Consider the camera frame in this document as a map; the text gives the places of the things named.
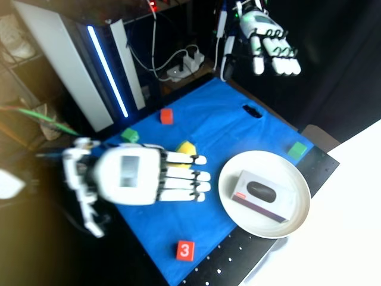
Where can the white round plate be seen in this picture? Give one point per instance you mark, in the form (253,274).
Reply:
(238,220)

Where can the white tower with blue light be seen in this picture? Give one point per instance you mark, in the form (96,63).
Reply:
(74,74)

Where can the plain red cube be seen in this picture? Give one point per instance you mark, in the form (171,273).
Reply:
(166,116)

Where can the yellow and green sponge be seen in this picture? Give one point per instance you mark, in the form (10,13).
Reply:
(186,147)

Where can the red cube with number three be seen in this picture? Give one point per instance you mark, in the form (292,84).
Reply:
(185,251)

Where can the white cloth bundle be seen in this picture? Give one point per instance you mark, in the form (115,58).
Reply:
(15,35)

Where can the mouse box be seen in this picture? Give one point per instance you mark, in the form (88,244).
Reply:
(262,193)

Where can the white power strip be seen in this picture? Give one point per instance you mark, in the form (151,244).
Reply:
(186,67)

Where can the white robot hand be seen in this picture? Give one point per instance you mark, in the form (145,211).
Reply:
(128,175)
(256,22)

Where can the blue mat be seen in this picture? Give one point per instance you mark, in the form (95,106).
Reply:
(202,223)

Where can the green cube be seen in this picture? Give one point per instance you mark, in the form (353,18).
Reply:
(297,150)
(130,135)

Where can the black perforated board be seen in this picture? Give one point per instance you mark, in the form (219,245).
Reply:
(232,262)

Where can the beige cloth bundle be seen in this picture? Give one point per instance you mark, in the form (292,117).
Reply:
(52,125)

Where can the small black object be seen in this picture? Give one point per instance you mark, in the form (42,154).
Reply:
(252,111)

